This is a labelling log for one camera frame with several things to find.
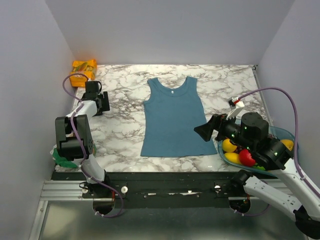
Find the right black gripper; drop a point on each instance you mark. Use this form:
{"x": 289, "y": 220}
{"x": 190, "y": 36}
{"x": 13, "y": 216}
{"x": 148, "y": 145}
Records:
{"x": 217, "y": 121}

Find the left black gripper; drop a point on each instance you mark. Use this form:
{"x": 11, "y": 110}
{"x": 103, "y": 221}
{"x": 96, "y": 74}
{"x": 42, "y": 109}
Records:
{"x": 104, "y": 97}

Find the blue tank top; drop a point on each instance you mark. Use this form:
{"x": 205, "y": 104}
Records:
{"x": 171, "y": 114}

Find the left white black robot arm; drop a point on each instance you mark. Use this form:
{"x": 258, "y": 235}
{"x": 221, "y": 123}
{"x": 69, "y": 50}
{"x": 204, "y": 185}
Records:
{"x": 73, "y": 134}

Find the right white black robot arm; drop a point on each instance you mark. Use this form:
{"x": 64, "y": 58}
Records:
{"x": 252, "y": 134}

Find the yellow lemon upper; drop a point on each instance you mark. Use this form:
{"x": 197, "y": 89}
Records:
{"x": 228, "y": 146}

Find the yellow lemon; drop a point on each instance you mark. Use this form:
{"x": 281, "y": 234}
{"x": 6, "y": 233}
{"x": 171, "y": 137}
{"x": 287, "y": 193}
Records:
{"x": 233, "y": 157}
{"x": 228, "y": 146}

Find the orange snack packet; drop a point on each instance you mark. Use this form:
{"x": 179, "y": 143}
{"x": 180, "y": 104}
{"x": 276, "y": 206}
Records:
{"x": 82, "y": 71}

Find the yellow lemon lower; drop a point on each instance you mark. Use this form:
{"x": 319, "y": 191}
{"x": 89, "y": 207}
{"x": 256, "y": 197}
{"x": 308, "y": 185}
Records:
{"x": 233, "y": 157}

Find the red apple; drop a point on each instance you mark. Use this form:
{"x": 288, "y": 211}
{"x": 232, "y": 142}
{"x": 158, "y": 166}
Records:
{"x": 246, "y": 159}

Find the green toy with black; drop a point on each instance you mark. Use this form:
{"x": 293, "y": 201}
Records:
{"x": 258, "y": 167}

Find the teal glass fruit bowl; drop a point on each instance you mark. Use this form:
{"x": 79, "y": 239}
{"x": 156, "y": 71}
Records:
{"x": 276, "y": 132}

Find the brown green snack bag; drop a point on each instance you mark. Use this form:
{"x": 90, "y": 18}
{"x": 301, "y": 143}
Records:
{"x": 72, "y": 164}

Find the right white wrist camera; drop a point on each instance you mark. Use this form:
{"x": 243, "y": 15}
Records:
{"x": 236, "y": 106}

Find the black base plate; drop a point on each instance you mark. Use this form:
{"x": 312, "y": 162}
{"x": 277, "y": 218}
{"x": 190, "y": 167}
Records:
{"x": 162, "y": 190}

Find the aluminium frame rail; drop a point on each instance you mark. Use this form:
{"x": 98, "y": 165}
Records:
{"x": 61, "y": 190}

